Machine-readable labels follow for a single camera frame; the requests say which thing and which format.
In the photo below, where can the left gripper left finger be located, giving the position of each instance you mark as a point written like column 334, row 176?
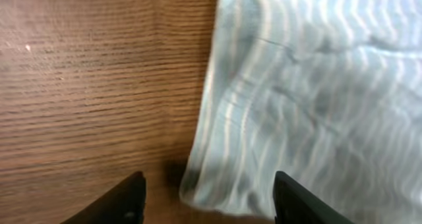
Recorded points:
column 123, row 204

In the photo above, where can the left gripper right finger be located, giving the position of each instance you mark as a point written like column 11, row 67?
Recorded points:
column 294, row 204

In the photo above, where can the light blue striped baby pants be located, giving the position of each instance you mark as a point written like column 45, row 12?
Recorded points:
column 327, row 91

